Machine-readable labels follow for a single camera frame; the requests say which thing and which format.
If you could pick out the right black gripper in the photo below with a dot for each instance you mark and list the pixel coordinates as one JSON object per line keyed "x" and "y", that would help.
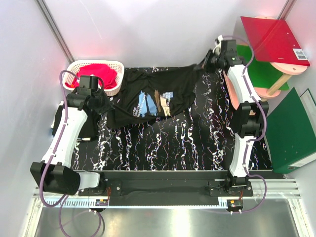
{"x": 204, "y": 63}

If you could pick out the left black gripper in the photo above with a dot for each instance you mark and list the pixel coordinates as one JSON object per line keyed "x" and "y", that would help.
{"x": 108, "y": 105}

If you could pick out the black graphic t shirt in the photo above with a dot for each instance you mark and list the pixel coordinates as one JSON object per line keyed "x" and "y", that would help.
{"x": 146, "y": 96}

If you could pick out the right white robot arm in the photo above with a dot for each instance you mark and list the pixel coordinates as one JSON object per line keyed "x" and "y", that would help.
{"x": 249, "y": 122}

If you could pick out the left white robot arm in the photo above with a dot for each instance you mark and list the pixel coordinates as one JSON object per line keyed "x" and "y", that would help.
{"x": 79, "y": 119}

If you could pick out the pink t shirt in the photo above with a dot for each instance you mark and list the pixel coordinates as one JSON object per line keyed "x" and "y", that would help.
{"x": 103, "y": 71}

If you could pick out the folded black t shirt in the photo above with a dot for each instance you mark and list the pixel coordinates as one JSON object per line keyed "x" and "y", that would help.
{"x": 88, "y": 132}

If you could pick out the white plastic basket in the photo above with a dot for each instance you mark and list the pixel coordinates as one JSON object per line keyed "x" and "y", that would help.
{"x": 74, "y": 67}

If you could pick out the light green folder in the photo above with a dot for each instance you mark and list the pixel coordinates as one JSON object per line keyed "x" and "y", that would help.
{"x": 262, "y": 74}

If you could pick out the red folder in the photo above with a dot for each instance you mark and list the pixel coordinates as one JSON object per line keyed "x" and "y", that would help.
{"x": 273, "y": 41}

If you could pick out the pink wooden shelf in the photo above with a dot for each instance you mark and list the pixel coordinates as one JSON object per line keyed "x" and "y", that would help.
{"x": 288, "y": 71}

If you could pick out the dark green binder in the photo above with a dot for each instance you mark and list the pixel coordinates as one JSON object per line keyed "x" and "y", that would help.
{"x": 290, "y": 135}

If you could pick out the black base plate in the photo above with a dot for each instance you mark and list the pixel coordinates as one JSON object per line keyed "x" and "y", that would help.
{"x": 163, "y": 200}

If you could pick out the aluminium rail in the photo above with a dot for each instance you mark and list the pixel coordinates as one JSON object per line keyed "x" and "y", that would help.
{"x": 272, "y": 188}

